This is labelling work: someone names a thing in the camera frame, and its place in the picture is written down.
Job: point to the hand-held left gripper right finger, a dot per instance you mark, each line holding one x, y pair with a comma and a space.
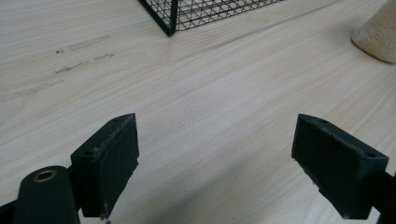
339, 171

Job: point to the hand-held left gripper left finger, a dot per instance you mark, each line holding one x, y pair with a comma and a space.
104, 168

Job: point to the beige fuzzy cloth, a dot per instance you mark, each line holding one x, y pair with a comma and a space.
378, 37

